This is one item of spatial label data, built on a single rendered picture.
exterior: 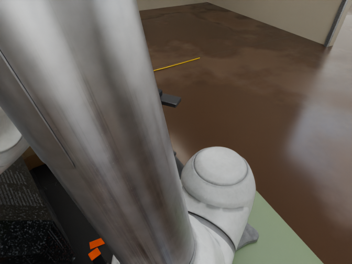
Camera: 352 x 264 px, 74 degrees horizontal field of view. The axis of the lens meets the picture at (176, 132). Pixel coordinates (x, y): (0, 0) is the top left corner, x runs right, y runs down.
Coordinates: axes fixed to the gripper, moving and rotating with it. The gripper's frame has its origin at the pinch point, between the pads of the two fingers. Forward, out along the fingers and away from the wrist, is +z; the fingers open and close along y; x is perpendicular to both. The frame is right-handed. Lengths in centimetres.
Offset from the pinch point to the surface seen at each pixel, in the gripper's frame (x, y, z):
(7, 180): 4, -51, -72
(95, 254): 14, -112, -46
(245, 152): 135, -104, 25
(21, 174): 11, -55, -74
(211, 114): 179, -101, -17
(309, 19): 467, -37, 81
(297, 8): 486, -25, 58
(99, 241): 23, -116, -50
